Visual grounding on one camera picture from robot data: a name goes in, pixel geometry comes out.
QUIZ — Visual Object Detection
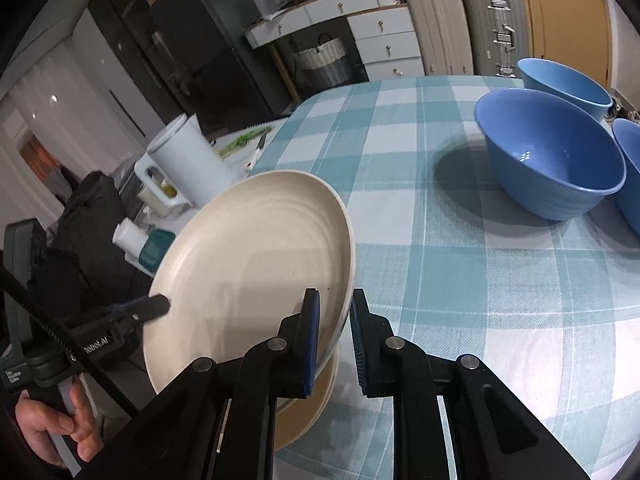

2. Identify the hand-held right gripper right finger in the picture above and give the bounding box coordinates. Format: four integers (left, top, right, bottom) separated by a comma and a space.
350, 287, 591, 480

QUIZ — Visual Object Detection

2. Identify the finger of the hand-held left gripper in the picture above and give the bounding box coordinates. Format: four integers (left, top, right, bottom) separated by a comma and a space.
107, 294, 171, 323

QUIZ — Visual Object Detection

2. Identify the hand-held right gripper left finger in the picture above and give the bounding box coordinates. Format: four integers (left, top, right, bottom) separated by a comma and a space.
75, 287, 322, 480

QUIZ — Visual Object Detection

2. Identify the large cream plate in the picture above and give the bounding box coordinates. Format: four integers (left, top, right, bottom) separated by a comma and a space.
272, 345, 341, 451

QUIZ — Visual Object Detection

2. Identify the blue bowl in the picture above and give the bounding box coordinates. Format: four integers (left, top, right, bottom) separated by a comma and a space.
611, 118, 640, 238
516, 57, 614, 123
474, 88, 627, 221

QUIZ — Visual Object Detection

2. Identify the person's left hand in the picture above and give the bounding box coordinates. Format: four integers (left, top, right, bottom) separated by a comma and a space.
15, 379, 107, 467

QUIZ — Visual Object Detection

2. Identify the teal box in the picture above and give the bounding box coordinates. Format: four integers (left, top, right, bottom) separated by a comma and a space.
137, 230, 176, 270

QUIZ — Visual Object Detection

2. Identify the white jar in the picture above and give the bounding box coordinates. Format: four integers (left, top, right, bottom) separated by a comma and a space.
112, 221, 150, 256

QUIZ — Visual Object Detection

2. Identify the dark cloth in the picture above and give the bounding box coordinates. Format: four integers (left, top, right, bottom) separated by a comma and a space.
30, 171, 151, 323

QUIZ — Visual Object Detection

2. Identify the white electric kettle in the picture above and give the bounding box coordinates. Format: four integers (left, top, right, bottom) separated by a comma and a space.
134, 114, 233, 218

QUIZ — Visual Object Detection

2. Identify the black pen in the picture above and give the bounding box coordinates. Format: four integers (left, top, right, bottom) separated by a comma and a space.
247, 135, 266, 169

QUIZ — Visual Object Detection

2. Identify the green packet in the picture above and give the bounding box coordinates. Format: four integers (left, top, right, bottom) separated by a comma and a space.
220, 127, 273, 157

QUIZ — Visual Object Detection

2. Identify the black cabinet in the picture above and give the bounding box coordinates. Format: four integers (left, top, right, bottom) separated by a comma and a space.
87, 0, 201, 136

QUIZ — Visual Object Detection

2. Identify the dark grey fridge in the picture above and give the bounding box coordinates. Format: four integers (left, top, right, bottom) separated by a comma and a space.
150, 0, 291, 133

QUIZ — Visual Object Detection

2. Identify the white and grey basket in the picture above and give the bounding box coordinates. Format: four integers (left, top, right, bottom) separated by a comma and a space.
292, 35, 357, 90

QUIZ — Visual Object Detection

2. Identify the white desk with drawers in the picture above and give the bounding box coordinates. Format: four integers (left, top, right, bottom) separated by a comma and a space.
245, 0, 426, 81

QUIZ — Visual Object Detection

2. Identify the beige suitcase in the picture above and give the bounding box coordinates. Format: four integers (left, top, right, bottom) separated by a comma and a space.
400, 0, 475, 77

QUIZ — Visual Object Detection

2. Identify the silver suitcase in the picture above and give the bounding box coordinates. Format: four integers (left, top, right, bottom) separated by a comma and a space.
457, 0, 532, 77

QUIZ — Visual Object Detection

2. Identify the wooden door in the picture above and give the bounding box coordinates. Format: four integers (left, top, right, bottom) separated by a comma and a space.
515, 0, 613, 91

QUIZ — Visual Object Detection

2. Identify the black cable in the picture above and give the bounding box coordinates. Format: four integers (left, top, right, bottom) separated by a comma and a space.
0, 260, 138, 413

